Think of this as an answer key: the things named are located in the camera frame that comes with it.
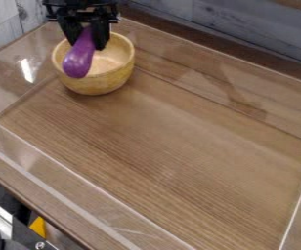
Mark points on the brown wooden bowl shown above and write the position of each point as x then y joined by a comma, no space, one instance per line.
110,70

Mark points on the yellow black equipment base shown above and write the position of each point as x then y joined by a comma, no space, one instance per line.
27,236

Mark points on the purple toy eggplant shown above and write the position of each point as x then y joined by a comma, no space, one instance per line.
76,63

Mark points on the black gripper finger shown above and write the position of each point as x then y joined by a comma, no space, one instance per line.
71,27
99,27

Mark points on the clear acrylic tray wall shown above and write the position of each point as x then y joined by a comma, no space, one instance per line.
183,162

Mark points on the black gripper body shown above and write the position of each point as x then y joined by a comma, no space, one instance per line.
82,10

